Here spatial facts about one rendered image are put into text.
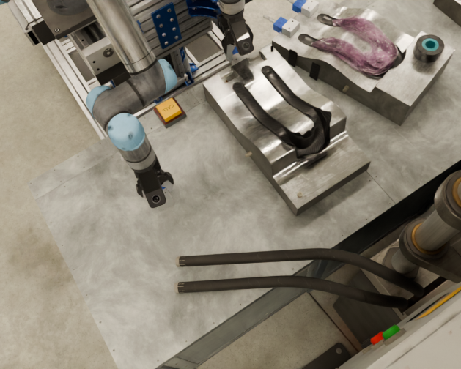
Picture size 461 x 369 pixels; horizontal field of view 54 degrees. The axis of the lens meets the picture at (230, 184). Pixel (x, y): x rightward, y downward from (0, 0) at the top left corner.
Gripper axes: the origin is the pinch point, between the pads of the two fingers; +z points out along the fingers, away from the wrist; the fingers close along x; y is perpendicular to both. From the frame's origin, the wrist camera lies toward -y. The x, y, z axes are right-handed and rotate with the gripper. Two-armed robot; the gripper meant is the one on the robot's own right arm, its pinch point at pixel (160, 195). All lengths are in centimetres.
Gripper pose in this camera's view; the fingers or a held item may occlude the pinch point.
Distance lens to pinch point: 132.6
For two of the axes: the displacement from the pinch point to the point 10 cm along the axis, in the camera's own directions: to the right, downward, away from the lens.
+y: -4.0, -8.2, 4.1
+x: -9.1, 3.9, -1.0
